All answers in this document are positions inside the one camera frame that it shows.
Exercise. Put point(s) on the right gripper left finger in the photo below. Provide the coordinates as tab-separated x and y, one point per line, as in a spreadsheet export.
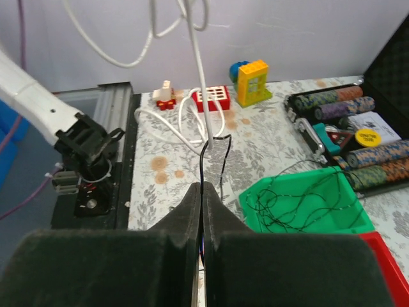
155	267

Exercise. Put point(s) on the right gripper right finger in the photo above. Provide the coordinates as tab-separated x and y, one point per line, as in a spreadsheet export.
246	268

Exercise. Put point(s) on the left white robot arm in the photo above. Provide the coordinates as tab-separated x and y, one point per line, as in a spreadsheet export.
64	128

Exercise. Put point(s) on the left green bin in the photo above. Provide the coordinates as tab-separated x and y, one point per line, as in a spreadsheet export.
317	201

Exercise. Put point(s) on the floral table mat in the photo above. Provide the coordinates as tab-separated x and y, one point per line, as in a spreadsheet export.
242	146

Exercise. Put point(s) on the red bin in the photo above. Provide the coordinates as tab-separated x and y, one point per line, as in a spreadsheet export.
394	278

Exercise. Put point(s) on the small red white toy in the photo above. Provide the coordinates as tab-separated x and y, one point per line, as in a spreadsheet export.
164	97

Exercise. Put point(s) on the red window toy brick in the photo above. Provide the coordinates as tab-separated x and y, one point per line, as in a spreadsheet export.
214	93

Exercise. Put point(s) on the green toy brick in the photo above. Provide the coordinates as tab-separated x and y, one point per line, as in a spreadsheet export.
251	93

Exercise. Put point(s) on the black poker chip case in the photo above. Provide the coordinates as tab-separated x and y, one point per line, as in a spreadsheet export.
362	127

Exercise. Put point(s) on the yellow toy brick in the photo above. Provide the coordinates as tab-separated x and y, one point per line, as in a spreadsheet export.
254	72

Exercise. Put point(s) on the blue toy brick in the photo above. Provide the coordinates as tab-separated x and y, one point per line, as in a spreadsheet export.
233	70

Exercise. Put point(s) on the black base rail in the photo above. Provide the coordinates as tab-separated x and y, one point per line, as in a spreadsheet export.
117	217

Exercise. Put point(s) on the aluminium frame rail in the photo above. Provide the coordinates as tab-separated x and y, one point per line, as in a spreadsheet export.
111	106

